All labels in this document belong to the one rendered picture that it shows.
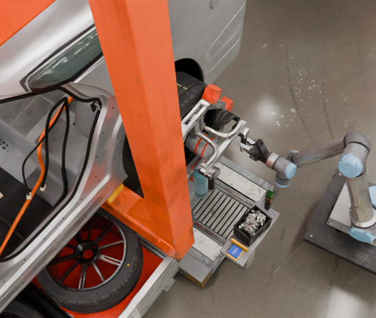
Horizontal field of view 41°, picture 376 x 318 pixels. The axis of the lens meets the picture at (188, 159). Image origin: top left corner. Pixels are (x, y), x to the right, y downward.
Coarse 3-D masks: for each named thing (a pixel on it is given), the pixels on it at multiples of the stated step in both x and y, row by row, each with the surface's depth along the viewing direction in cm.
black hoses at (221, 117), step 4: (220, 112) 287; (224, 112) 287; (228, 112) 287; (220, 116) 287; (224, 116) 286; (228, 116) 286; (232, 116) 286; (236, 116) 289; (216, 120) 288; (220, 120) 286; (224, 120) 286; (228, 120) 285; (236, 120) 292; (212, 124) 291; (216, 124) 288; (220, 124) 287; (224, 124) 286; (212, 128) 290; (216, 128) 289
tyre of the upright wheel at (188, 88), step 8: (176, 72) 295; (176, 80) 286; (184, 80) 288; (192, 80) 291; (184, 88) 282; (192, 88) 283; (200, 88) 285; (184, 96) 278; (192, 96) 279; (200, 96) 286; (184, 104) 275; (192, 104) 283; (184, 112) 279; (128, 144) 288; (128, 152) 292
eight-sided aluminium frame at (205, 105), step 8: (200, 104) 281; (208, 104) 281; (216, 104) 290; (224, 104) 300; (192, 112) 279; (200, 112) 278; (216, 112) 309; (184, 120) 276; (192, 120) 276; (184, 128) 273; (184, 136) 275; (216, 136) 320; (192, 160) 321; (200, 160) 320; (192, 168) 318
